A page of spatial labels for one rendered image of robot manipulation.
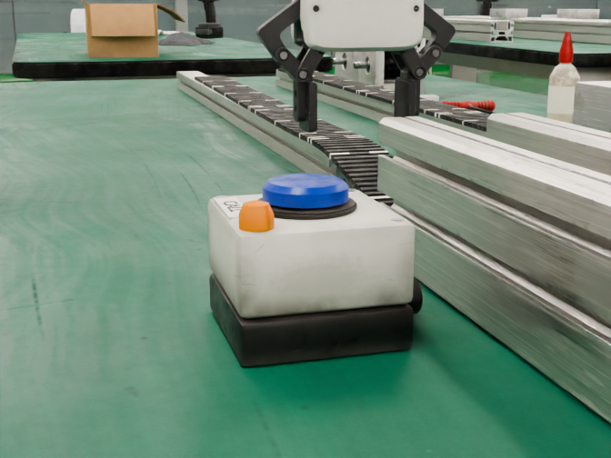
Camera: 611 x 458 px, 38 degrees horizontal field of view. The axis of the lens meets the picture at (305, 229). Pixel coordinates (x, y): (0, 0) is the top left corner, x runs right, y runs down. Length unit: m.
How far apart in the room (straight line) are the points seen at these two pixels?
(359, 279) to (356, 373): 0.04
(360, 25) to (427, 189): 0.26
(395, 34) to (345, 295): 0.37
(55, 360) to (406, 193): 0.22
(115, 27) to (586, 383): 2.35
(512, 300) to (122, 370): 0.17
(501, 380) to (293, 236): 0.11
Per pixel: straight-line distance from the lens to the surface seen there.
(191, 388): 0.37
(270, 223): 0.37
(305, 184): 0.40
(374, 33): 0.72
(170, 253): 0.56
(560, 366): 0.38
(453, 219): 0.45
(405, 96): 0.74
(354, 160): 0.72
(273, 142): 0.94
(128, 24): 2.64
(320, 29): 0.70
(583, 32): 3.76
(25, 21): 11.46
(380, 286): 0.39
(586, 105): 0.70
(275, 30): 0.71
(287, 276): 0.38
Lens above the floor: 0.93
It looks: 14 degrees down
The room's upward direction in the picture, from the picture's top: straight up
